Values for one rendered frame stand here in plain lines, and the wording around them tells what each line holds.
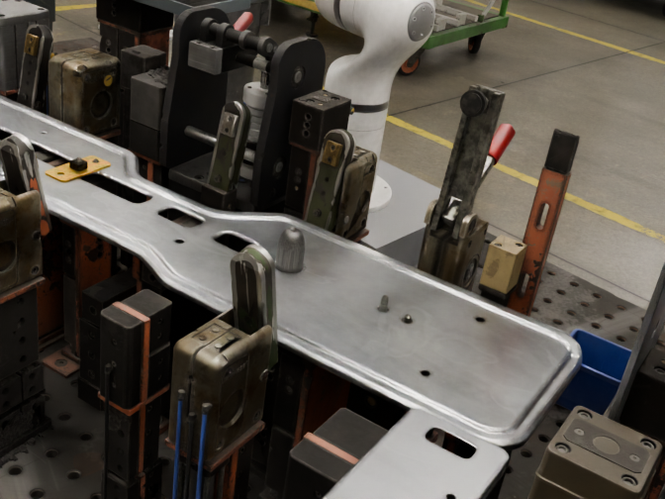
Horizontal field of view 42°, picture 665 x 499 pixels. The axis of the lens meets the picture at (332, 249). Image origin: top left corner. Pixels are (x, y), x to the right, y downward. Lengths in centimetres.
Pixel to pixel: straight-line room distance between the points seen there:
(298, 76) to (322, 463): 57
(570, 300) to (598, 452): 97
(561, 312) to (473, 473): 90
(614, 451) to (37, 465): 72
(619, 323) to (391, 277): 73
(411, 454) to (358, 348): 15
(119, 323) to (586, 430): 46
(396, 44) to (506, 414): 79
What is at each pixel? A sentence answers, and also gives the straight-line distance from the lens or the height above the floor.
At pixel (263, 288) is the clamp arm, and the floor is 109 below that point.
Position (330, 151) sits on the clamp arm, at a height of 108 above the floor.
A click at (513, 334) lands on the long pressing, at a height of 100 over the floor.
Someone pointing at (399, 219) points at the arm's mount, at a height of 79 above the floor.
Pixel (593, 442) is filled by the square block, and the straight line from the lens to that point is 75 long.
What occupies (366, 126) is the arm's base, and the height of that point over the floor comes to 95.
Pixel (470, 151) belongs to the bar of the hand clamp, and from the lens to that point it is 101.
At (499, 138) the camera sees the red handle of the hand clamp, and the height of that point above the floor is 114.
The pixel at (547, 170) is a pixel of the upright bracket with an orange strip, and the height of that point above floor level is 115.
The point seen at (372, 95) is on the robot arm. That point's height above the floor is 101.
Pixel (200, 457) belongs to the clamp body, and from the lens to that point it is 82.
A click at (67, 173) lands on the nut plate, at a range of 117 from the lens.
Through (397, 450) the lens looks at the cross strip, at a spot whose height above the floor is 100.
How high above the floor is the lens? 150
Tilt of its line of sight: 29 degrees down
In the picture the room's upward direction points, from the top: 9 degrees clockwise
